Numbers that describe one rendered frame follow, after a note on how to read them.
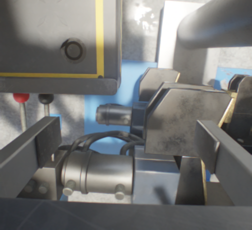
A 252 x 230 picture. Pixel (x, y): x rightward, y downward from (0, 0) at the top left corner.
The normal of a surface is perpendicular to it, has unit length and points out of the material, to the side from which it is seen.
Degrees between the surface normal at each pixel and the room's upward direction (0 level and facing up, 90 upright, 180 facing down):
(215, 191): 90
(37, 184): 0
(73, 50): 0
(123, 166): 56
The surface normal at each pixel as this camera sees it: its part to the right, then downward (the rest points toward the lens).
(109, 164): 0.05, -0.73
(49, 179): -0.03, 0.28
